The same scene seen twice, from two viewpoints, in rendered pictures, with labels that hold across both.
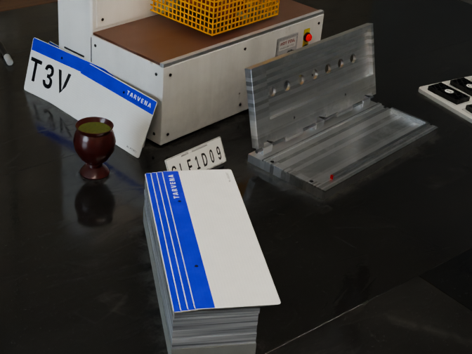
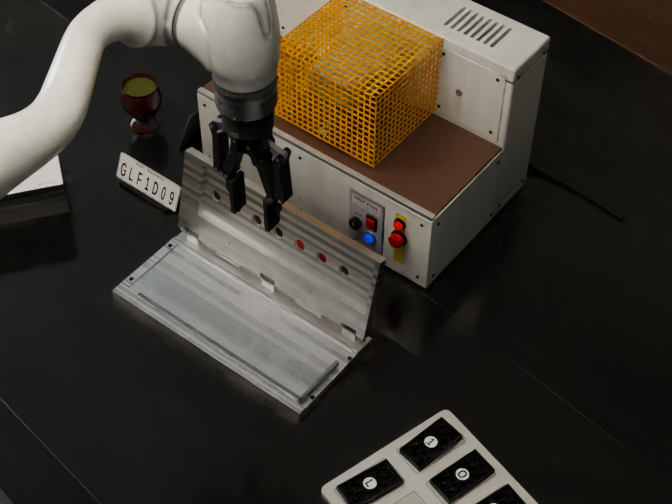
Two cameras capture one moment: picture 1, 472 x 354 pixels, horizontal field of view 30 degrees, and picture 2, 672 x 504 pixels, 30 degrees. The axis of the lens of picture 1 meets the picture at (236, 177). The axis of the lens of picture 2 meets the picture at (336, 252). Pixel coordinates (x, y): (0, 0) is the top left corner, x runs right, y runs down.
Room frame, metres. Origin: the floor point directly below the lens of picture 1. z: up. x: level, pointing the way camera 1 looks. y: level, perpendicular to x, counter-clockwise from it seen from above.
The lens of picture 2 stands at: (1.87, -1.66, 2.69)
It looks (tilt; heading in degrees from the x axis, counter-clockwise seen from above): 49 degrees down; 88
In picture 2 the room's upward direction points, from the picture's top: 1 degrees clockwise
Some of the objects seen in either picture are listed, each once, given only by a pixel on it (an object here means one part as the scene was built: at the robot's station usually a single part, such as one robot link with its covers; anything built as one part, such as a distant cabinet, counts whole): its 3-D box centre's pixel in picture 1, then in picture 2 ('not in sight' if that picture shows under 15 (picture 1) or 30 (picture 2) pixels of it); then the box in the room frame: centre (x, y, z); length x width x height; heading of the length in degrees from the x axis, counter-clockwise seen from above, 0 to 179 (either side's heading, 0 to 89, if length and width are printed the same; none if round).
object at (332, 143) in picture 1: (347, 140); (240, 315); (1.76, -0.24, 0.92); 0.44 x 0.21 x 0.04; 140
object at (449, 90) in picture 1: (448, 93); (430, 443); (2.08, -0.52, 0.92); 0.10 x 0.05 x 0.01; 39
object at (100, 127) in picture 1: (94, 149); (142, 104); (1.55, 0.29, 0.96); 0.09 x 0.09 x 0.11
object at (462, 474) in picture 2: (470, 88); (462, 476); (2.12, -0.59, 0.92); 0.10 x 0.05 x 0.01; 35
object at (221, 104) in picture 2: not in sight; (245, 89); (1.80, -0.32, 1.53); 0.09 x 0.09 x 0.06
